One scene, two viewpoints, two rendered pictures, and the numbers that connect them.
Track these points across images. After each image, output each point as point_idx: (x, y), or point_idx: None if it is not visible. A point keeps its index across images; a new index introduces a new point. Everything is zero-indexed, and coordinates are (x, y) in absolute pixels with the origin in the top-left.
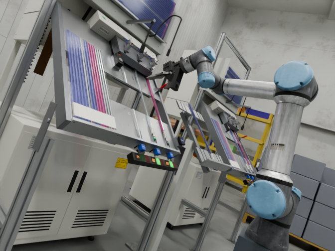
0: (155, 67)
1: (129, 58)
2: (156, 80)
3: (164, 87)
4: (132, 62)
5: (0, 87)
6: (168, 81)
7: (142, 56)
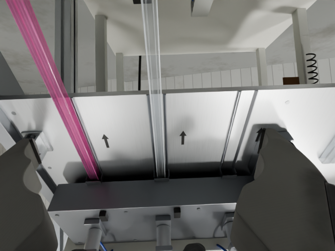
0: (68, 233)
1: (220, 199)
2: (40, 190)
3: (36, 148)
4: (197, 192)
5: (262, 64)
6: (52, 225)
7: (167, 239)
